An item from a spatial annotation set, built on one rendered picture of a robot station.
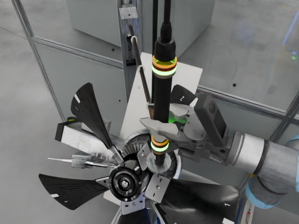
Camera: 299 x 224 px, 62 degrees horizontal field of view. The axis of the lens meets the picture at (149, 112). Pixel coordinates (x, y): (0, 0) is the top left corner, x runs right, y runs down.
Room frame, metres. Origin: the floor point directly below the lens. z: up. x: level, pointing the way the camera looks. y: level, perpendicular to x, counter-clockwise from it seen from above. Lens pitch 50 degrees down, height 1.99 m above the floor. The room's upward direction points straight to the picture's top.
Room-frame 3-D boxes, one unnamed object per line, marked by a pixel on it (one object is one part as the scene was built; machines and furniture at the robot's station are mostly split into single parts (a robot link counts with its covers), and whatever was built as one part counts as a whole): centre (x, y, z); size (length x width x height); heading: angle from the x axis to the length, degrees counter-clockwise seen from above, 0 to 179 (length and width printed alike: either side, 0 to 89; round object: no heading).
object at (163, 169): (0.36, -0.02, 1.40); 0.09 x 0.07 x 0.10; 10
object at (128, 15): (0.97, 0.09, 1.44); 0.10 x 0.07 x 0.08; 10
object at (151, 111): (0.65, 0.03, 1.44); 0.54 x 0.01 x 0.01; 10
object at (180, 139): (0.31, -0.06, 1.56); 0.09 x 0.05 x 0.02; 75
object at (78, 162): (0.50, 0.28, 1.08); 0.07 x 0.04 x 0.06; 76
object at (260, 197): (0.25, -0.28, 1.44); 0.11 x 0.08 x 0.11; 129
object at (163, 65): (0.35, -0.03, 1.70); 0.04 x 0.04 x 0.03
